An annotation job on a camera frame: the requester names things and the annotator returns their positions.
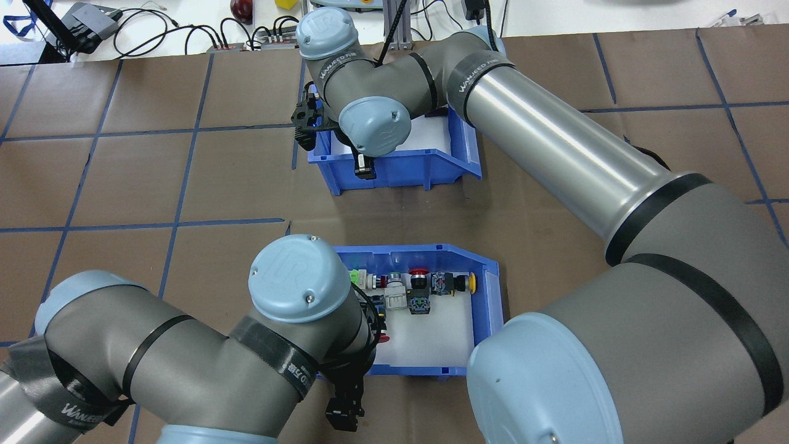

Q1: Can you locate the blue bin holding button switches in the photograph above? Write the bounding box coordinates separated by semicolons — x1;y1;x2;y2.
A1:
314;244;506;377

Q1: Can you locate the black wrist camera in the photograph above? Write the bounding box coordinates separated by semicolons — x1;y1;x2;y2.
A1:
291;83;324;152

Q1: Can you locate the red mushroom button black block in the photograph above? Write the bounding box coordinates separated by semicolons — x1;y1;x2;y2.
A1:
408;267;433;316

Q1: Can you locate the aluminium extrusion post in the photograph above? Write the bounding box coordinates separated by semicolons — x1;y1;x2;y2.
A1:
382;0;415;50

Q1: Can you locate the light blue teach pendant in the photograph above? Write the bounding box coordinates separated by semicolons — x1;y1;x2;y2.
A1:
310;0;383;10

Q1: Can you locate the blue pen with grey clip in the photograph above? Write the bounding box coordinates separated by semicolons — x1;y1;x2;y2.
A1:
709;9;765;28

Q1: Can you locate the white switch with green label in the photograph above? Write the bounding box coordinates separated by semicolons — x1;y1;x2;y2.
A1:
348;269;401;290

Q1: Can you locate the blue bin holding black part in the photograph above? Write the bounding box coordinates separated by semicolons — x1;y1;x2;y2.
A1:
306;83;483;197

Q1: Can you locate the blue lanyard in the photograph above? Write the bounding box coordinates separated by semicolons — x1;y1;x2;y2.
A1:
2;12;31;38

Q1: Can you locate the red mushroom button blue block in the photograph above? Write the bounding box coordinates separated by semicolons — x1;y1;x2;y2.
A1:
368;295;391;343

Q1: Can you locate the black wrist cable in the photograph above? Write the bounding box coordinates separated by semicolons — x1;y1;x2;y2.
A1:
351;287;384;371
376;0;497;65

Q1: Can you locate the thin black cable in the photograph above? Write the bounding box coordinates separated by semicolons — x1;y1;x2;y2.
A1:
412;0;464;41

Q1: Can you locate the coiled black cable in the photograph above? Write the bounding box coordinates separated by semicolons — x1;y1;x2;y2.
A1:
113;9;215;59

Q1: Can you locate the yellow button black switch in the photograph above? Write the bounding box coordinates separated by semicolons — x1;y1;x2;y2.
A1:
431;271;478;295

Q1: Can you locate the black device with cables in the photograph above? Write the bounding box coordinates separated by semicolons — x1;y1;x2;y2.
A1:
62;2;124;41

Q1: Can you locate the black stand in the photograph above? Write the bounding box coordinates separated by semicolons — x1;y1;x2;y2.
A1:
22;0;72;62

